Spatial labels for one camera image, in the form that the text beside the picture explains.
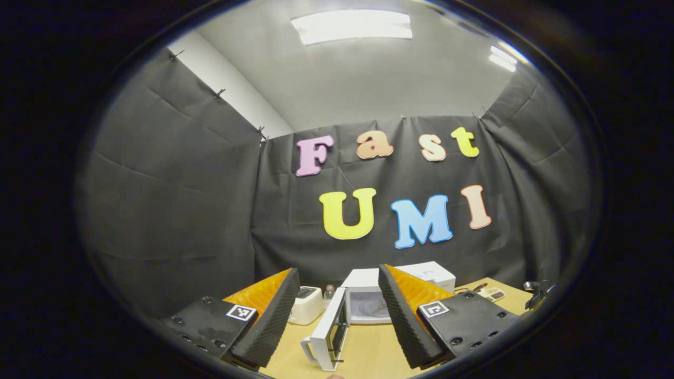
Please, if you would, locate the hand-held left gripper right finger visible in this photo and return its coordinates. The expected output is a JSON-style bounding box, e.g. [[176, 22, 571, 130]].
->
[[378, 263, 519, 369]]

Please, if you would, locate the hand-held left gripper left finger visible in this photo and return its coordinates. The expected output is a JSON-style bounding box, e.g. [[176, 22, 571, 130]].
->
[[161, 267, 301, 368]]

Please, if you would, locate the white microwave oven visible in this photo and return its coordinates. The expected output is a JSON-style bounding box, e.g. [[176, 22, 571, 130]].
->
[[300, 262, 457, 372]]

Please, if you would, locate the white toaster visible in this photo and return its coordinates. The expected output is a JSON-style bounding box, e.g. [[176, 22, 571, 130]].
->
[[289, 286, 324, 325]]

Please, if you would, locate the black backdrop cloth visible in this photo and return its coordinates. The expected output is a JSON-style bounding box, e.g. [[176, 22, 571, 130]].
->
[[76, 47, 601, 322]]

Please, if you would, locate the small ceiling light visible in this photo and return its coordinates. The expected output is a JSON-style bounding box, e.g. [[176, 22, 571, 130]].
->
[[488, 45, 519, 73]]

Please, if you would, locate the large ceiling light panel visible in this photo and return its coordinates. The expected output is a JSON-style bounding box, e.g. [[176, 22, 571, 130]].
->
[[291, 9, 413, 46]]

